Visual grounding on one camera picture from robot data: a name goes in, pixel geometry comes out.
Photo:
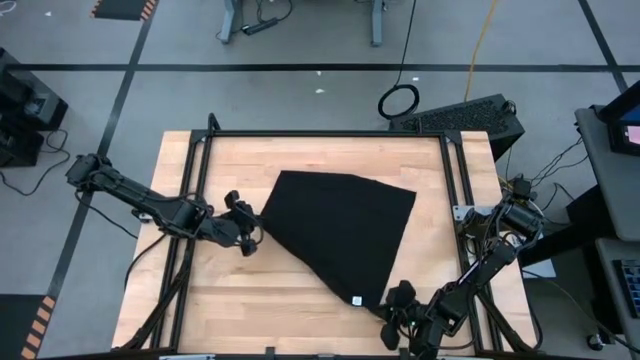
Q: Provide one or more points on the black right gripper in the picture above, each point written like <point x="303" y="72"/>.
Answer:
<point x="417" y="320"/>

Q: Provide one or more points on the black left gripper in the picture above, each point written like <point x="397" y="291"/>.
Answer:
<point x="227" y="230"/>

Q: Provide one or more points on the black cloth napkin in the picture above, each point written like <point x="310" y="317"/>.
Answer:
<point x="335" y="225"/>

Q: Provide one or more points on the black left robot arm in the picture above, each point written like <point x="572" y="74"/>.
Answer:
<point x="130" y="192"/>

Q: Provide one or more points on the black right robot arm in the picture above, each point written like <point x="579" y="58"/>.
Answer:
<point x="492" y="262"/>

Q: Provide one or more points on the white paper box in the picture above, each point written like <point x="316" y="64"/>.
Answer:
<point x="542" y="270"/>

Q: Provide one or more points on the black desk foot beam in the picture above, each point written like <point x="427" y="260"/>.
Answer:
<point x="575" y="235"/>

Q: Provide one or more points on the black power strip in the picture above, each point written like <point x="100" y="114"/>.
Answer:
<point x="260" y="26"/>

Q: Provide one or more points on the black caster wheel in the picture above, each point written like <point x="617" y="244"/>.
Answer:
<point x="595" y="342"/>

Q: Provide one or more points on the grey desk leg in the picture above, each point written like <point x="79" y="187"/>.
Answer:
<point x="377" y="22"/>
<point x="229" y="22"/>

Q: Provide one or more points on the black perforated computer case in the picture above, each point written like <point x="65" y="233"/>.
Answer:
<point x="465" y="120"/>

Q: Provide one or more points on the grey desk with keyboard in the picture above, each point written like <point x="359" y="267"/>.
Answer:
<point x="607" y="280"/>

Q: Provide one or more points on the black keyboard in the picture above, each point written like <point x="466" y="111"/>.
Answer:
<point x="631" y="287"/>

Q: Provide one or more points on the black equipment cart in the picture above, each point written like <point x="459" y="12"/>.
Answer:
<point x="30" y="105"/>

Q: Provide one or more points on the black mat with orange stripes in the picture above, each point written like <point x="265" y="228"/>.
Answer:
<point x="122" y="9"/>
<point x="20" y="325"/>

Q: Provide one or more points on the dark monitor screen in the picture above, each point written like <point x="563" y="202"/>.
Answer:
<point x="627" y="135"/>

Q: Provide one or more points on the black frame clamp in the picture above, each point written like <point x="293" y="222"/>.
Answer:
<point x="403" y="353"/>
<point x="270" y="352"/>
<point x="213" y="124"/>

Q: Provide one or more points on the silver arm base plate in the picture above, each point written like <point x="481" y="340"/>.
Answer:
<point x="462" y="212"/>

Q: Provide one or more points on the black aluminium table frame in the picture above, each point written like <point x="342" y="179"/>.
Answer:
<point x="325" y="133"/>

